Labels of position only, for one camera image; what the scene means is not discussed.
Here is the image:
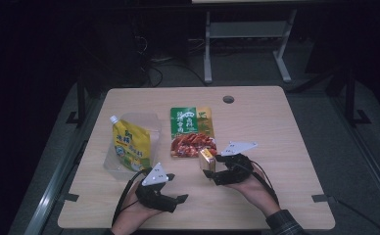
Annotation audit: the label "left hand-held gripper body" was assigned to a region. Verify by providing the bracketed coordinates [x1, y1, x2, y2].
[134, 162, 180, 213]

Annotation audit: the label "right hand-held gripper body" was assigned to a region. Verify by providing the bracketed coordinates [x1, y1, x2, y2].
[211, 140, 259, 186]

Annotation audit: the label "small red and yellow box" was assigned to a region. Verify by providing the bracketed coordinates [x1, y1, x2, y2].
[198, 148, 217, 173]

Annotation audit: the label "yellow-green spouted pouch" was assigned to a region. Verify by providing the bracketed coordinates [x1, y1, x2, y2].
[109, 115, 153, 172]

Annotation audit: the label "yellow green snack pouch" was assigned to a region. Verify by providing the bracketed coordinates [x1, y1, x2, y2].
[103, 112, 163, 181]

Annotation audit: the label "person's right hand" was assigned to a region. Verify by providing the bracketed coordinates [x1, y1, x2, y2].
[226, 164, 281, 217]

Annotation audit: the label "person's left hand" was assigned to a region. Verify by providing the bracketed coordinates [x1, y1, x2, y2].
[111, 185, 163, 235]

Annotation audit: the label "green seasoning packet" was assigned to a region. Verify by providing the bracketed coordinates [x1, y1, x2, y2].
[169, 106, 218, 159]

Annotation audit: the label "black table edge clip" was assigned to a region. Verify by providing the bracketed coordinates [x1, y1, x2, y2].
[310, 193, 333, 204]
[63, 192, 80, 203]

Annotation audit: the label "black metal stand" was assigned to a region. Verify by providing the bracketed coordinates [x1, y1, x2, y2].
[65, 79, 88, 127]
[344, 67, 372, 127]

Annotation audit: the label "white metal stand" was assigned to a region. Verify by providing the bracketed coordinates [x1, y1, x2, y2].
[203, 8, 299, 84]

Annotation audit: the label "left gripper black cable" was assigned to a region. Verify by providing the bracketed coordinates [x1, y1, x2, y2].
[112, 168, 151, 227]

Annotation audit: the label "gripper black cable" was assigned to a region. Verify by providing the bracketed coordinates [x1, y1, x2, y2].
[249, 159, 280, 208]
[112, 168, 151, 227]

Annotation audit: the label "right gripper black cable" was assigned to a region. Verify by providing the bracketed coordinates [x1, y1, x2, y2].
[249, 159, 280, 208]

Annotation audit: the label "aluminium floor rail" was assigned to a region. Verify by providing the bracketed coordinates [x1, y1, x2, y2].
[24, 97, 108, 235]
[327, 93, 380, 212]

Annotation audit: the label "black floor cables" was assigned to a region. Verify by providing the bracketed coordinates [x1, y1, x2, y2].
[138, 34, 210, 88]

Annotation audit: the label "thin black table cable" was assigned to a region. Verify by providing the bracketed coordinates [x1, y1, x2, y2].
[330, 197, 380, 235]

